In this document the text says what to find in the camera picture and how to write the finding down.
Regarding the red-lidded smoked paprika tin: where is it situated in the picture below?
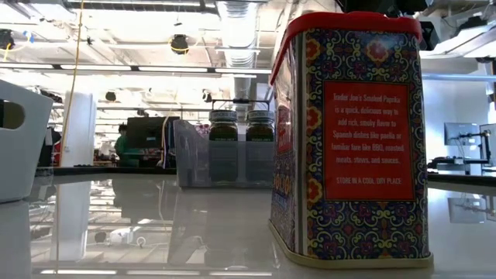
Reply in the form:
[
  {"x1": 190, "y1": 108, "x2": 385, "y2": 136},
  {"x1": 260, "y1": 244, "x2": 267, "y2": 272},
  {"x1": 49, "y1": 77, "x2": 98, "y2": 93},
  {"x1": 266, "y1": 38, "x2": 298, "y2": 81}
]
[{"x1": 269, "y1": 11, "x2": 434, "y2": 270}]

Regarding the green-lidded oregano glass jar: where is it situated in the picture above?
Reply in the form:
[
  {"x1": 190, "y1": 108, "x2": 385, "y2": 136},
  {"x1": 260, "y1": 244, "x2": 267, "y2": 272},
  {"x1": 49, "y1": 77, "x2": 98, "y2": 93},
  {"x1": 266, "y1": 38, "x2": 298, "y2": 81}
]
[
  {"x1": 208, "y1": 109, "x2": 239, "y2": 184},
  {"x1": 245, "y1": 109, "x2": 276, "y2": 184}
]

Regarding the large black ceiling dome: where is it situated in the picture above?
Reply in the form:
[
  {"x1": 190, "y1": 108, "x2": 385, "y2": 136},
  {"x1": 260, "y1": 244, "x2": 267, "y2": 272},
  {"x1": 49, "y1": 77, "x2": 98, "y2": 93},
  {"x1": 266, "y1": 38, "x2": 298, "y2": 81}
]
[{"x1": 169, "y1": 33, "x2": 190, "y2": 56}]

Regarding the ceiling light strip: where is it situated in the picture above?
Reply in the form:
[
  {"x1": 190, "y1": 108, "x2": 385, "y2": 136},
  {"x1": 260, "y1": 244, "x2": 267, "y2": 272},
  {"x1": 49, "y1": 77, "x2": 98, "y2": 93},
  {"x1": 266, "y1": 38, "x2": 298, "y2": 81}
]
[{"x1": 0, "y1": 61, "x2": 272, "y2": 78}]

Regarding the grey translucent plastic bin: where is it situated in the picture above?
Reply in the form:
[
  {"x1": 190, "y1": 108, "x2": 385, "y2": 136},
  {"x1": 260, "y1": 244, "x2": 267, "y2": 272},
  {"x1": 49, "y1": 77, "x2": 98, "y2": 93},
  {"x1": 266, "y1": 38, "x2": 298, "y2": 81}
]
[{"x1": 173, "y1": 119, "x2": 276, "y2": 190}]

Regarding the large black monitor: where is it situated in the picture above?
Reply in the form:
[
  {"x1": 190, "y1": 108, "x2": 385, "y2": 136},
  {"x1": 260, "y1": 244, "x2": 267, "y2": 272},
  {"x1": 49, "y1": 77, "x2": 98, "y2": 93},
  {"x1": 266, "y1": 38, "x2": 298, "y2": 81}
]
[{"x1": 126, "y1": 115, "x2": 181, "y2": 160}]

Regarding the person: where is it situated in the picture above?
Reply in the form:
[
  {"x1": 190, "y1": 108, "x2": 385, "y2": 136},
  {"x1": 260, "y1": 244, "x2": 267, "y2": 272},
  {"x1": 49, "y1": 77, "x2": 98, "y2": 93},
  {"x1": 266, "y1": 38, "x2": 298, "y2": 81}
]
[{"x1": 113, "y1": 122, "x2": 133, "y2": 168}]

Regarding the white pillar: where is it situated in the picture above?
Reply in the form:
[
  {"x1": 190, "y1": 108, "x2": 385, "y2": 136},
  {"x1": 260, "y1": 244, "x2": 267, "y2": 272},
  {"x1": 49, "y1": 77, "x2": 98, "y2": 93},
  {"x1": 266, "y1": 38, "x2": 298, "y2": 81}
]
[{"x1": 60, "y1": 91, "x2": 98, "y2": 168}]

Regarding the dark hanging jacket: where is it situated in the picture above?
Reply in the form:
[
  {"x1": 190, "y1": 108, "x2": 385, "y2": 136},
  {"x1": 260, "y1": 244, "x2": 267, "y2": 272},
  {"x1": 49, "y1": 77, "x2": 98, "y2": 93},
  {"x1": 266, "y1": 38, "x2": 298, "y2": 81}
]
[{"x1": 38, "y1": 127, "x2": 63, "y2": 167}]

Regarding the white plastic bin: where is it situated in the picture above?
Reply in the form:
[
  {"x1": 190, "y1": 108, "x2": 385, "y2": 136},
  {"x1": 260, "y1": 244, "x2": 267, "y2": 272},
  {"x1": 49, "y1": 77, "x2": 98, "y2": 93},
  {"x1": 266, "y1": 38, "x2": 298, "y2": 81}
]
[{"x1": 0, "y1": 79, "x2": 54, "y2": 203}]

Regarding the silver ventilation duct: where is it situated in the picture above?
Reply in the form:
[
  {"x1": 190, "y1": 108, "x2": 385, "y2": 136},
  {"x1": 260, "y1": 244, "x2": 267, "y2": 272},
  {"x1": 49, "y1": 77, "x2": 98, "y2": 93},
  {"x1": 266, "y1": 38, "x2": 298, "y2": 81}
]
[{"x1": 215, "y1": 0, "x2": 260, "y2": 100}]

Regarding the long yellow cable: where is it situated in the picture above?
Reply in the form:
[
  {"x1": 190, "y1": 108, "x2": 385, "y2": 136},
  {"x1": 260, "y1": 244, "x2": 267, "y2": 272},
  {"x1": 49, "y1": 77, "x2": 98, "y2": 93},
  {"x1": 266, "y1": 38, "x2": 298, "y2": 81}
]
[{"x1": 57, "y1": 0, "x2": 85, "y2": 167}]

